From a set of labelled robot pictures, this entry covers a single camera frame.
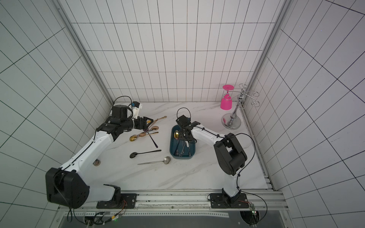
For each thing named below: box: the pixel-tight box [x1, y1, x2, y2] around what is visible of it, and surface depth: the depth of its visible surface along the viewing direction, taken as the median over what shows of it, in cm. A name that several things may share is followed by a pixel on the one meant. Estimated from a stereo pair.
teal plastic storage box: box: [169, 124, 196, 160], surface depth 94 cm
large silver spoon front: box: [137, 156, 171, 165], surface depth 88 cm
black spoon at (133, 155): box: [129, 149, 162, 159], surface depth 92 cm
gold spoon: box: [129, 131, 159, 142], surface depth 100 cm
